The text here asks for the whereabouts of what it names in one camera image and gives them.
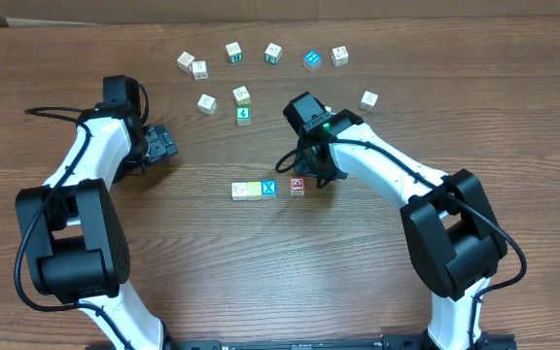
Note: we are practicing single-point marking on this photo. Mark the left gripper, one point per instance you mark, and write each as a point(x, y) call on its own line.
point(160, 140)

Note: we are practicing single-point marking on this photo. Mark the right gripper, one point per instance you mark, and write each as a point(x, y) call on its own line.
point(305, 166)

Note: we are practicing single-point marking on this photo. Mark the red top wooden block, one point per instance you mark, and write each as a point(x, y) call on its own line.
point(297, 186)

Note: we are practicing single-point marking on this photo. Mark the blue X wooden block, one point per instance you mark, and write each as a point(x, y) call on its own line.
point(269, 189)

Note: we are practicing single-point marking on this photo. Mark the yellow top wooden block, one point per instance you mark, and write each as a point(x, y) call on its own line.
point(254, 190)

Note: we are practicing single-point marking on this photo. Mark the green L wooden block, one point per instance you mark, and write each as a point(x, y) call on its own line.
point(239, 191)

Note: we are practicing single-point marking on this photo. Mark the green top wooden block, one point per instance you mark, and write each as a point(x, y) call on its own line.
point(243, 115)

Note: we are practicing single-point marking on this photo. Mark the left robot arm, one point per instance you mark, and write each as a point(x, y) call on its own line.
point(73, 253)

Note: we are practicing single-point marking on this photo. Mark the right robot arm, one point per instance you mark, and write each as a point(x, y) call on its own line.
point(450, 230)

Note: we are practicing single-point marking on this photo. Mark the plain block above red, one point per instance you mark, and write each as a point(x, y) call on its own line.
point(207, 104)

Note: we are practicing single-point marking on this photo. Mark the plain block far right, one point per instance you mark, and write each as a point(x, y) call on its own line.
point(368, 101)

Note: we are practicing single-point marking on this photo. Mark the plain wooden block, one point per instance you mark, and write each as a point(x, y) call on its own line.
point(340, 56)
point(200, 70)
point(234, 52)
point(185, 62)

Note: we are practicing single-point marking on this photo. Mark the plain wooden block far left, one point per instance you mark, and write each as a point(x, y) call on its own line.
point(185, 62)

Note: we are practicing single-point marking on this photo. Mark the yellow sided wooden block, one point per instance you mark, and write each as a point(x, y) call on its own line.
point(241, 96)

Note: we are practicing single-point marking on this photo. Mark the blue top wooden block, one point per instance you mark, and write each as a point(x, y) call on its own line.
point(312, 61)

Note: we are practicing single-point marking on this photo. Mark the plain wooden block top right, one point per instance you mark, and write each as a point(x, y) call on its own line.
point(340, 56)

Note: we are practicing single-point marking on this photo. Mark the teal sided wooden block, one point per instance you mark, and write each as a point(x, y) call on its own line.
point(272, 53)

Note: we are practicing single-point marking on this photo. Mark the cardboard back wall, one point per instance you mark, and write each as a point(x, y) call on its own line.
point(57, 12)

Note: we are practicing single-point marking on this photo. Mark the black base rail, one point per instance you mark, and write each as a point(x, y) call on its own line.
point(309, 344)

